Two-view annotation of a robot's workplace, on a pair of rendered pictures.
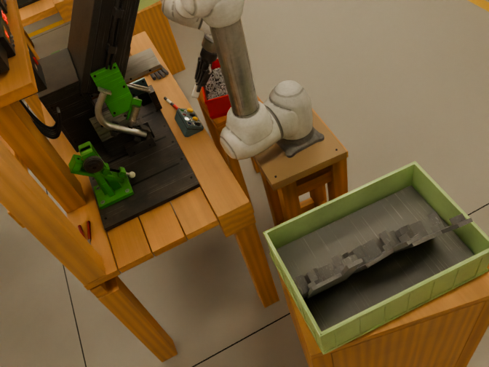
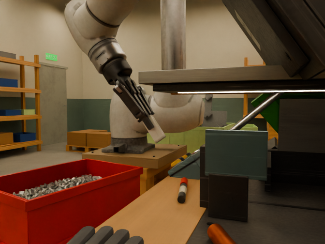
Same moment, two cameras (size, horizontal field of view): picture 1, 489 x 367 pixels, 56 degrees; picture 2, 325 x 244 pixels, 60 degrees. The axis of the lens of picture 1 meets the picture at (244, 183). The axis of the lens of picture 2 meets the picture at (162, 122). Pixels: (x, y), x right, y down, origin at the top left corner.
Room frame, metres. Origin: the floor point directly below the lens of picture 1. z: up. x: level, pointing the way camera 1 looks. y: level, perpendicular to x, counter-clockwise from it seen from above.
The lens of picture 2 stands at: (2.32, 0.48, 1.08)
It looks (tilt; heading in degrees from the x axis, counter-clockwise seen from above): 4 degrees down; 212
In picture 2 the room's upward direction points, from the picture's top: straight up
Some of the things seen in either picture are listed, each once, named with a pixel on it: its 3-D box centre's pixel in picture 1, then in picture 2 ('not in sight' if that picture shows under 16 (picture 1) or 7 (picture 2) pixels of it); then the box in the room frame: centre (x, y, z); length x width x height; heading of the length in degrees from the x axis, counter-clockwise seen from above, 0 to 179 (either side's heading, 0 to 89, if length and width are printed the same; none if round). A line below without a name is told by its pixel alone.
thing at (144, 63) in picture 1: (117, 75); (278, 82); (1.87, 0.41, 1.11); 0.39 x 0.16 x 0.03; 101
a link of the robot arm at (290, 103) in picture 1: (289, 108); (130, 110); (1.37, -0.26, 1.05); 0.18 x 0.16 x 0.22; 110
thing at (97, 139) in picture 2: not in sight; (97, 141); (-2.47, -4.26, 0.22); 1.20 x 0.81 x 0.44; 97
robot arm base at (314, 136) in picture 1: (292, 129); (127, 143); (1.39, -0.26, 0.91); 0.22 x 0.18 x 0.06; 15
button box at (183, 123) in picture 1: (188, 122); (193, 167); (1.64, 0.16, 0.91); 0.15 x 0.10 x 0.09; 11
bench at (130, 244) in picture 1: (153, 186); not in sight; (1.77, 0.49, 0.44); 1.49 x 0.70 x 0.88; 11
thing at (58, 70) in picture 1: (72, 100); not in sight; (1.85, 0.65, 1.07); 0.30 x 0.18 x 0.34; 11
